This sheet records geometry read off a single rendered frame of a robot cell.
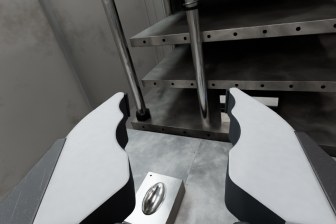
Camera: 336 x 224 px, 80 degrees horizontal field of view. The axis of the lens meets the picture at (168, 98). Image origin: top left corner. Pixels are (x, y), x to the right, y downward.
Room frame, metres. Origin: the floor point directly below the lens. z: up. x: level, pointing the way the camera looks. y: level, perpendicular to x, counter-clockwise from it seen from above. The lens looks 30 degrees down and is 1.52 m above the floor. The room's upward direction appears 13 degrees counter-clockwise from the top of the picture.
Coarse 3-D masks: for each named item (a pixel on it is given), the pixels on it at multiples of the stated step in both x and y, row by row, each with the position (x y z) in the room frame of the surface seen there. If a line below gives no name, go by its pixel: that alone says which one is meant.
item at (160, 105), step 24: (168, 96) 1.31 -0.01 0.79; (192, 96) 1.23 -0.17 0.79; (216, 96) 1.16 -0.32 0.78; (288, 96) 0.98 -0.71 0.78; (312, 96) 0.93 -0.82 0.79; (168, 120) 1.01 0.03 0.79; (192, 120) 0.96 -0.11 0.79; (216, 120) 0.91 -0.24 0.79; (288, 120) 0.78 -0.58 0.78; (312, 120) 0.74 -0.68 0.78
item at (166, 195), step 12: (144, 180) 0.54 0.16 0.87; (156, 180) 0.53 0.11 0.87; (168, 180) 0.52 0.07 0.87; (180, 180) 0.50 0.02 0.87; (144, 192) 0.49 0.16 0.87; (156, 192) 0.49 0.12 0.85; (168, 192) 0.47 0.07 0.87; (180, 192) 0.47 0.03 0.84; (144, 204) 0.45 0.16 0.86; (156, 204) 0.45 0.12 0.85; (168, 204) 0.42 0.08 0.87; (132, 216) 0.41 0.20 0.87; (144, 216) 0.40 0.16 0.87; (156, 216) 0.39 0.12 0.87; (168, 216) 0.38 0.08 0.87
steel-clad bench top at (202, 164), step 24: (144, 144) 0.83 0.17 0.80; (168, 144) 0.79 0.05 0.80; (192, 144) 0.75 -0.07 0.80; (216, 144) 0.71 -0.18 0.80; (144, 168) 0.67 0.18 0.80; (168, 168) 0.63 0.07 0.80; (192, 168) 0.61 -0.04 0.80; (216, 168) 0.58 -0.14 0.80; (192, 192) 0.49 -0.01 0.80; (216, 192) 0.47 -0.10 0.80; (192, 216) 0.40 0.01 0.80; (216, 216) 0.39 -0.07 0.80
